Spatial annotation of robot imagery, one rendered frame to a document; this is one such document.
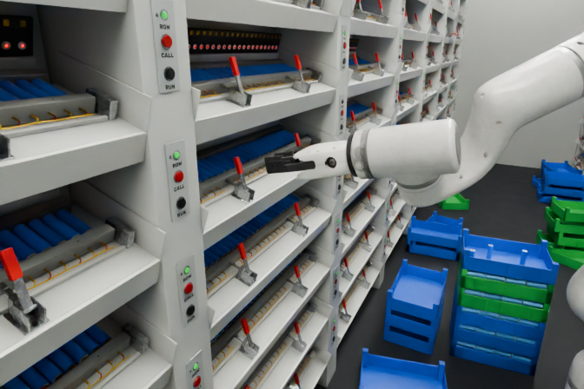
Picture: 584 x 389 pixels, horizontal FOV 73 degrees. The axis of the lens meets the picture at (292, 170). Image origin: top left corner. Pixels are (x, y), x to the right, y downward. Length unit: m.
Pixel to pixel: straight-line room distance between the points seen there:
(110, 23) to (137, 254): 0.33
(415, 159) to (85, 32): 0.50
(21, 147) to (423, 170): 0.52
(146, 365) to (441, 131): 0.59
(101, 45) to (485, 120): 0.57
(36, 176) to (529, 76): 0.66
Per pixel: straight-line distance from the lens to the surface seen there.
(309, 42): 1.19
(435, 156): 0.61
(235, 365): 1.00
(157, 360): 0.75
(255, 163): 0.92
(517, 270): 1.66
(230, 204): 0.79
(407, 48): 2.53
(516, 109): 0.67
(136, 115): 0.58
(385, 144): 0.63
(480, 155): 0.70
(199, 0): 0.66
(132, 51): 0.57
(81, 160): 0.52
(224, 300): 0.86
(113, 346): 0.74
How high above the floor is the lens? 1.19
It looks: 17 degrees down
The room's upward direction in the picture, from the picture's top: straight up
